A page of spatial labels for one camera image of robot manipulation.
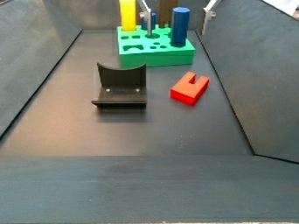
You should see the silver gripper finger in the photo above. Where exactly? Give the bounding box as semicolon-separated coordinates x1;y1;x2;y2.
200;0;219;35
136;0;152;37

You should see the red double-square block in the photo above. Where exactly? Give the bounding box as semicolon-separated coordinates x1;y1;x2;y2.
170;72;210;106

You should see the green foam shape board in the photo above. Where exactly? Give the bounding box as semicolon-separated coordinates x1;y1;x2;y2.
116;25;195;68

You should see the blue short cylinder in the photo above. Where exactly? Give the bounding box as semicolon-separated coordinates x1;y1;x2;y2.
140;12;156;30

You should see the yellow rectangular block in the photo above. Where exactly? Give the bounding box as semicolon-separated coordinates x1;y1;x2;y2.
119;0;136;32

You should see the brown arch block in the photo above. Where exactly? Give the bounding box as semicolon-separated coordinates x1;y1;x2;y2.
159;0;178;28

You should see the blue hexagonal prism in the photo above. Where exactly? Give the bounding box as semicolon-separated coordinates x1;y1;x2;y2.
171;7;191;47

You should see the black curved stand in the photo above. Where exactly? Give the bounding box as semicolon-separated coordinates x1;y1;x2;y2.
91;64;147;107

